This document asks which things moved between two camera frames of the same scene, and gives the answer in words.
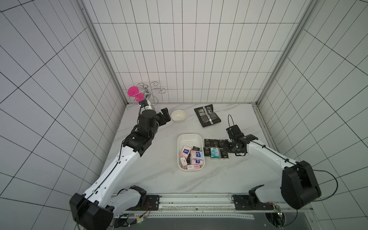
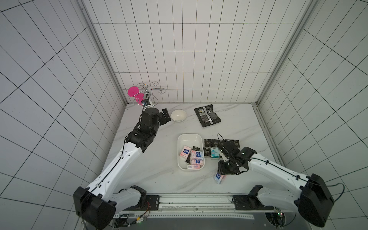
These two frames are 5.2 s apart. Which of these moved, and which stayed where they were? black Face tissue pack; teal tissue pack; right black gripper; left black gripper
Moved: right black gripper
Stayed: left black gripper; black Face tissue pack; teal tissue pack
